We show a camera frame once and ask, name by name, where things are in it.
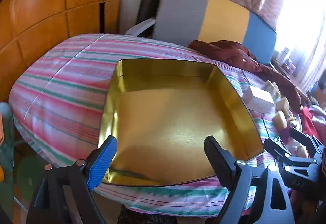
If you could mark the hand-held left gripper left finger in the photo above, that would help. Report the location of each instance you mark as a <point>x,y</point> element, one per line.
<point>101,165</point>

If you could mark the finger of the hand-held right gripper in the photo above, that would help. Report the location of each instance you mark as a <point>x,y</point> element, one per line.
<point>273,150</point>
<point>303,137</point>

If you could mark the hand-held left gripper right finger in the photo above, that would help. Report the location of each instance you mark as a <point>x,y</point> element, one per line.
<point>221,160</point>

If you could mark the plain white box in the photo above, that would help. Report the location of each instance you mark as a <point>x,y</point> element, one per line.
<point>259,98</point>

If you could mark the pale yellow sponge block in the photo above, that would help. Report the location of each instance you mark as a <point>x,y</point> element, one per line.
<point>299,149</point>
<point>271,88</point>

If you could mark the square metal tin box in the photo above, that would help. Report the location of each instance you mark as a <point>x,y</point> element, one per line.
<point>165,124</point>

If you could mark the red fleece blanket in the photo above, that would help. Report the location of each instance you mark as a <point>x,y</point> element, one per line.
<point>307,122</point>

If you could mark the pink white striped cloth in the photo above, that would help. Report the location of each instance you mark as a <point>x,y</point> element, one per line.
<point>319,112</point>

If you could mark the purple carton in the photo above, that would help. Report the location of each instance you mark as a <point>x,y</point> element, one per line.
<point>290,67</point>

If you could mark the white sheer curtain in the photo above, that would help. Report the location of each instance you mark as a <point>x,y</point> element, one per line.
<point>313,66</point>

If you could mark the glass table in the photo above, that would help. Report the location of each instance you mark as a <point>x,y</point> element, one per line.
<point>23,175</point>

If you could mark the striped bed sheet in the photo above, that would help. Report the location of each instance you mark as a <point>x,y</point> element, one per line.
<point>63,91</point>

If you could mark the white carton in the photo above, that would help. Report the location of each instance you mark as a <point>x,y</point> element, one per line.
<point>285,52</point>

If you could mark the maroon padded jacket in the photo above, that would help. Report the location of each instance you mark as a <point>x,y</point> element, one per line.
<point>229,53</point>

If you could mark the grey yellow blue armchair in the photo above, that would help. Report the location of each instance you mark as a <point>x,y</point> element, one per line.
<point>203,15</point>

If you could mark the wooden wardrobe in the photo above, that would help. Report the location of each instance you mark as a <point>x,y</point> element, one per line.
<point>51,10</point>

